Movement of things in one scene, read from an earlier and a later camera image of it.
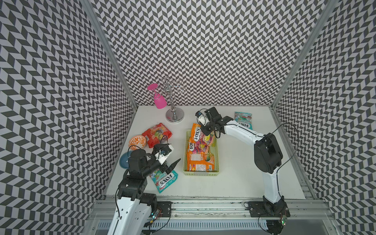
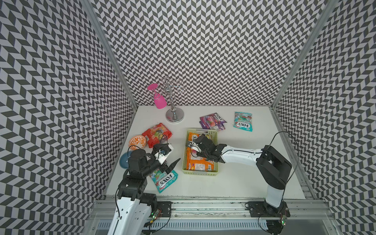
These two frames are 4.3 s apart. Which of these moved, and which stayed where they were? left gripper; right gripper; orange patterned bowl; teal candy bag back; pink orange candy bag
Moved: pink orange candy bag; right gripper
Stayed: teal candy bag back; left gripper; orange patterned bowl
